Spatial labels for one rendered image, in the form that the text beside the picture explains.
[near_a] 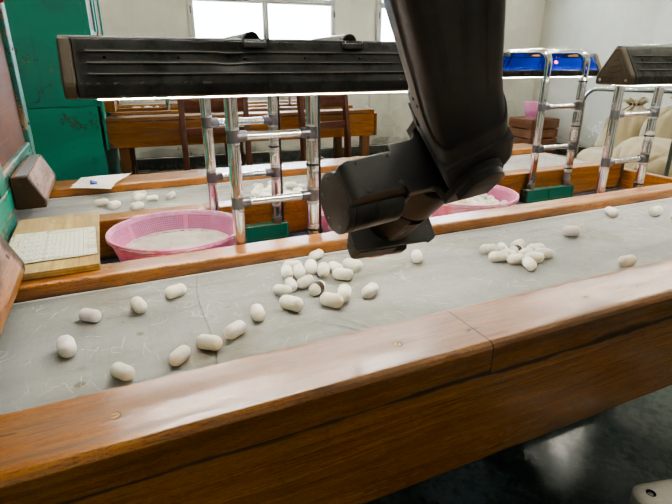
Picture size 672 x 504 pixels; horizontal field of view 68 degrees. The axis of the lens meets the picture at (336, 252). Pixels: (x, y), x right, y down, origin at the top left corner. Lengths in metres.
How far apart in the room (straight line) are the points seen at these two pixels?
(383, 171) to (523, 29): 7.06
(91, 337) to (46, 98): 2.77
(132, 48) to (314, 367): 0.45
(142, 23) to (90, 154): 2.56
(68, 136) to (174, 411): 2.99
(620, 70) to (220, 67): 0.78
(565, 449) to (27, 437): 1.48
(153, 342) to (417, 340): 0.34
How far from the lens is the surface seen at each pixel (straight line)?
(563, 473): 1.66
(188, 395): 0.55
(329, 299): 0.73
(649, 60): 1.22
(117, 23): 5.76
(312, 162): 0.96
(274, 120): 1.17
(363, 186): 0.41
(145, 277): 0.88
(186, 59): 0.71
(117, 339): 0.72
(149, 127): 3.44
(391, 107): 6.45
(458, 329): 0.65
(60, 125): 3.43
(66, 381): 0.66
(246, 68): 0.72
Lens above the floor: 1.08
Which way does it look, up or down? 21 degrees down
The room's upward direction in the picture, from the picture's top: straight up
